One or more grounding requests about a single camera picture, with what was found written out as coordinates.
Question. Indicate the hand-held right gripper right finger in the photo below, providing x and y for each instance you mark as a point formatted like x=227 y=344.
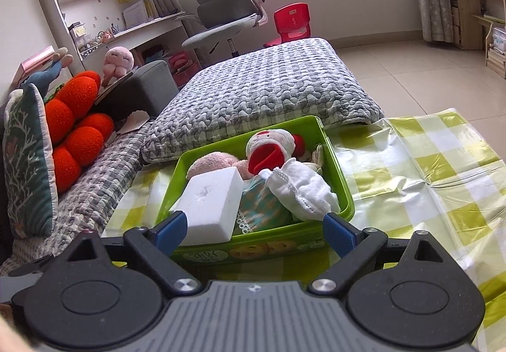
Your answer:
x=340 y=233

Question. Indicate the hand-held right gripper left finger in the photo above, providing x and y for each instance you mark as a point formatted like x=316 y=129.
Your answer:
x=170 y=231

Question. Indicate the green plastic box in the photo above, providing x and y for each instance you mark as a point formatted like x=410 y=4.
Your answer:
x=205 y=253

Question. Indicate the white sponge block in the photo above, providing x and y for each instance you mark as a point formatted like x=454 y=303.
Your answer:
x=209 y=201

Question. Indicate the white cloth hat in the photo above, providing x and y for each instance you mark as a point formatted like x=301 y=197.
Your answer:
x=304 y=189

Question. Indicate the pink plush toy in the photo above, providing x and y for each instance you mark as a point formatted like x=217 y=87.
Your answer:
x=213 y=164

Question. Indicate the rabbit doll with patterned dress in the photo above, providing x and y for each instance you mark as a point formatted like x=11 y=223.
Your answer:
x=261 y=205

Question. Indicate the red and white plush toy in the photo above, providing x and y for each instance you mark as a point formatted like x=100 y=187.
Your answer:
x=269 y=150

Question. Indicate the yellow checkered plastic tablecloth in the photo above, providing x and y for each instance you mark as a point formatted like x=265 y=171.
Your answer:
x=415 y=186

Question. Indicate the white paper fan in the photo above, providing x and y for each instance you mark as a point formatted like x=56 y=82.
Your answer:
x=134 y=122

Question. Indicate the teal coral print pillow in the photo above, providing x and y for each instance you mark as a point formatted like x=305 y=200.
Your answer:
x=27 y=162

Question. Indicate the orange plush carrot pillow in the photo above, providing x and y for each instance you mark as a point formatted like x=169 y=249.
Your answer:
x=79 y=130

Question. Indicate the grey sofa armrest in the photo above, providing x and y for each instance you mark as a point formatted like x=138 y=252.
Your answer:
x=142 y=87

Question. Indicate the grey quilted cushion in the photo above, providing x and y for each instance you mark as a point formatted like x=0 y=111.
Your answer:
x=269 y=91

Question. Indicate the red basket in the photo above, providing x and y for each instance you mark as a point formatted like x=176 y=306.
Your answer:
x=184 y=69

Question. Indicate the pink plush octopus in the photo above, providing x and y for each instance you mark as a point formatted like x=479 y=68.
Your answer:
x=117 y=63

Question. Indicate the blue plush rabbit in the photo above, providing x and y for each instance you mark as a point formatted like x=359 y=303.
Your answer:
x=43 y=77

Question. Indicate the red plastic chair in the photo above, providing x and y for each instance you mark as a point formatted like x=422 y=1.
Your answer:
x=292 y=23

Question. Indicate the pink box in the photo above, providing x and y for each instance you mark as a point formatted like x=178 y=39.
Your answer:
x=33 y=63

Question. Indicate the white desk with shelves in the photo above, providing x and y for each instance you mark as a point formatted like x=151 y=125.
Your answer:
x=106 y=7

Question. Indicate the grey office chair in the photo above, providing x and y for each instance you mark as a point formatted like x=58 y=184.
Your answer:
x=221 y=0

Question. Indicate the small wooden rack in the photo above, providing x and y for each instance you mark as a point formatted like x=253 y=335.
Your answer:
x=496 y=47

